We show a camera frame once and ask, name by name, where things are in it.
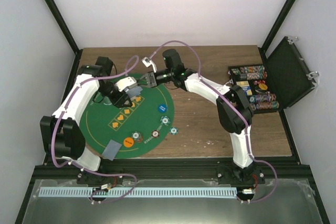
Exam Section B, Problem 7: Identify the blue small blind button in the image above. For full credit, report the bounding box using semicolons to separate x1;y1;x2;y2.
158;103;167;113

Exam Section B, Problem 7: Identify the poker chip stack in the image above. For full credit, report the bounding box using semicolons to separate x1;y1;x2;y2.
160;115;171;126
131;131;143;143

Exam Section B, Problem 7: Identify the orange big blind button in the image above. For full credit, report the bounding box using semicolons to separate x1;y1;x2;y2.
123;137;134;148

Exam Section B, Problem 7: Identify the blue checkered playing card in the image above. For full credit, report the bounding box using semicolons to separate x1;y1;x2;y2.
102;140;121;161

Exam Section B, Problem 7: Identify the red poker chip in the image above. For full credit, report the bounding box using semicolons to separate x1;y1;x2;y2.
151;130;160;138

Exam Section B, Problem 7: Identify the single teal poker chip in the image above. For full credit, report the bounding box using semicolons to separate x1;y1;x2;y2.
170;127;178;135

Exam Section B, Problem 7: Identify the blue playing card deck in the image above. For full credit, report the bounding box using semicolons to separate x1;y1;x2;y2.
125;86;143;100

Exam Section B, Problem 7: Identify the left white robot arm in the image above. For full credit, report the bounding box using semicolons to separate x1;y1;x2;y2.
40;57;133;184

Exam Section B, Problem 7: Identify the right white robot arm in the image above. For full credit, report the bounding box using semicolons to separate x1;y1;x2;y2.
142;49;254;184

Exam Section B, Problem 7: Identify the green round poker mat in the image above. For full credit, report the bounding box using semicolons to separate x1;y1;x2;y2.
80;85;174;159

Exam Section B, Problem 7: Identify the light blue slotted strip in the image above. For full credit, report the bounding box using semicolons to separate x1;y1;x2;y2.
38;187;237;198

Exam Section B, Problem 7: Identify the black poker case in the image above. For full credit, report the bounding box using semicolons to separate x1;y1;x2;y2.
228;36;319;114

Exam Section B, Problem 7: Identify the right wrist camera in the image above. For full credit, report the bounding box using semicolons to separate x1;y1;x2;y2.
142;57;157;72

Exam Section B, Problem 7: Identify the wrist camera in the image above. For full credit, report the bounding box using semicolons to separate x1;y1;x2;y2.
142;57;157;72
115;77;138;92

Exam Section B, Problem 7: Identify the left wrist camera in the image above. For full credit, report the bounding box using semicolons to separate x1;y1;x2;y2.
115;77;138;92

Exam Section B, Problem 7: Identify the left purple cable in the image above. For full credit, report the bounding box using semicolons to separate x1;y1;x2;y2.
50;55;140;205

